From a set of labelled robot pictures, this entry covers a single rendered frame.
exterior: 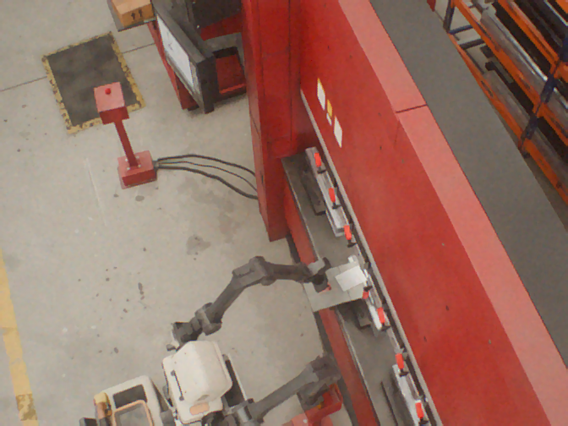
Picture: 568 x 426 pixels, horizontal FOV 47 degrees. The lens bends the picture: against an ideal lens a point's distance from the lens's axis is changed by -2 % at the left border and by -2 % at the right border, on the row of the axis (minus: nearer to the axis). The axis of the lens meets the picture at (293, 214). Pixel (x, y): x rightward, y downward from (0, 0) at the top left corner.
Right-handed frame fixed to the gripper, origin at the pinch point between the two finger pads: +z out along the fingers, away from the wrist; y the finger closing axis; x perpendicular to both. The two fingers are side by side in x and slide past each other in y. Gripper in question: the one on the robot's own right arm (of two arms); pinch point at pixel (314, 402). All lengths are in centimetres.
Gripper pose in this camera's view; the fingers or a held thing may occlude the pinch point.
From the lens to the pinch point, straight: 307.8
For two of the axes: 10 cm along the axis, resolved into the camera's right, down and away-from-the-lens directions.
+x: -4.0, -7.7, 4.9
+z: 2.4, 4.3, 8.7
